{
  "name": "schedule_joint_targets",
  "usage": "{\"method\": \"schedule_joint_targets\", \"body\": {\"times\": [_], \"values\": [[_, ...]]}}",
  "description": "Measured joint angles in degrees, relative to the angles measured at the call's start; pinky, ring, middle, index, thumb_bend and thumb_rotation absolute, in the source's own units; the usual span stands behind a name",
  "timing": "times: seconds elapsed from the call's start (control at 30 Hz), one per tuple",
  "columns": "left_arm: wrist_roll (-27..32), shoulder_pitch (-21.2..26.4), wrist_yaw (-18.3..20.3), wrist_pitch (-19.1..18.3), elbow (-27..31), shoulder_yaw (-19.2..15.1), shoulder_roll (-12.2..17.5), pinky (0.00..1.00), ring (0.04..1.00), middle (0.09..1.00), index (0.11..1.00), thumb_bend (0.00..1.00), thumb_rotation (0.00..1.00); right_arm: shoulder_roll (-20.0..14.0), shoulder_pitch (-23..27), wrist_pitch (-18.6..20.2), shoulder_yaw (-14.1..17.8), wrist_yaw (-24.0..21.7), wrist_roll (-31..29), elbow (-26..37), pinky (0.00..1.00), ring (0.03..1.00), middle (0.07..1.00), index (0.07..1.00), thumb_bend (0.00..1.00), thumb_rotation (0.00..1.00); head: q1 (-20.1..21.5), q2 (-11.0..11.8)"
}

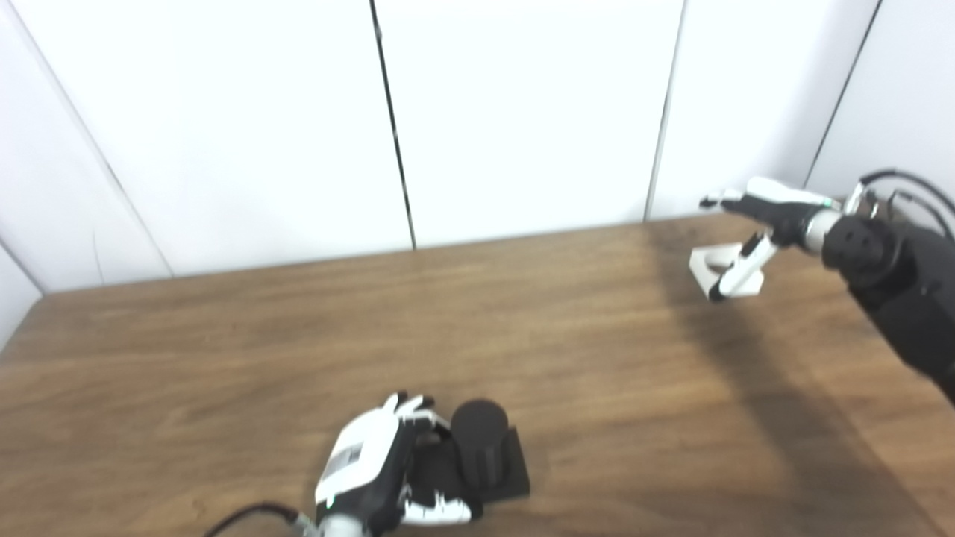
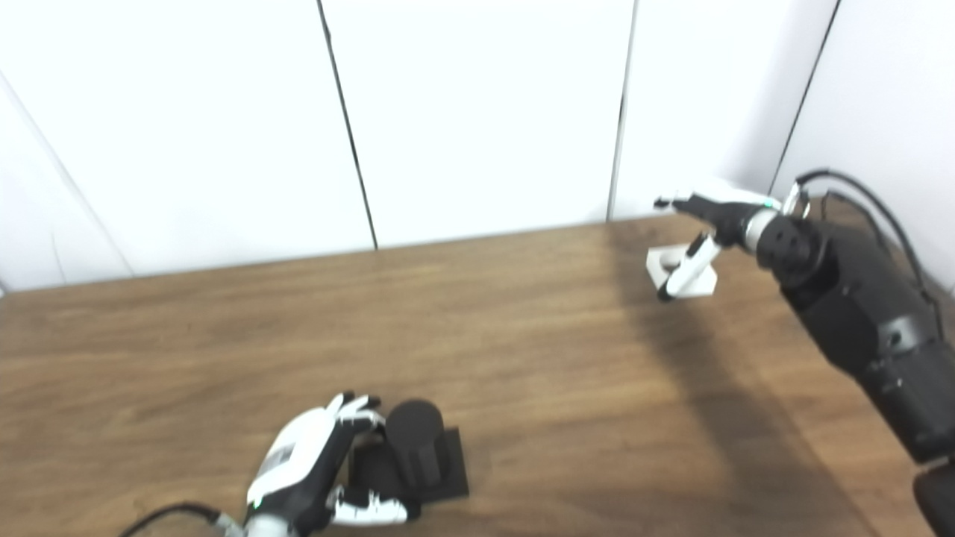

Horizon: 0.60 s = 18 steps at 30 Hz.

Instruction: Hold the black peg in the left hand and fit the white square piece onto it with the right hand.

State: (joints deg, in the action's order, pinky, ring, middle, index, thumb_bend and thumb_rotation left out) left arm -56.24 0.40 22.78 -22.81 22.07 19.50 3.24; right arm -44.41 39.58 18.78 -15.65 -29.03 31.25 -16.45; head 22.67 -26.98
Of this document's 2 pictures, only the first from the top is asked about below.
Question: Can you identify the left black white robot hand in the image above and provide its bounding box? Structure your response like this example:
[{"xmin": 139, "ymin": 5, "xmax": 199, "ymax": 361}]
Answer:
[{"xmin": 313, "ymin": 392, "xmax": 482, "ymax": 537}]

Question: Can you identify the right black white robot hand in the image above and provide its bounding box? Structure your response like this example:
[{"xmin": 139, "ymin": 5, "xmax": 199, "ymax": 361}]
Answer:
[{"xmin": 699, "ymin": 177, "xmax": 840, "ymax": 303}]

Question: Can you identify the white square piece with hole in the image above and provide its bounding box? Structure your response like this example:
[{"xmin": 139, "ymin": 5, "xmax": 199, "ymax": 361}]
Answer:
[{"xmin": 689, "ymin": 242, "xmax": 765, "ymax": 301}]

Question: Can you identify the black peg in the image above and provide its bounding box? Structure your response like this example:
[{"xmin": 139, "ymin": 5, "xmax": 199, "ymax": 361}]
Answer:
[{"xmin": 418, "ymin": 399, "xmax": 532, "ymax": 504}]

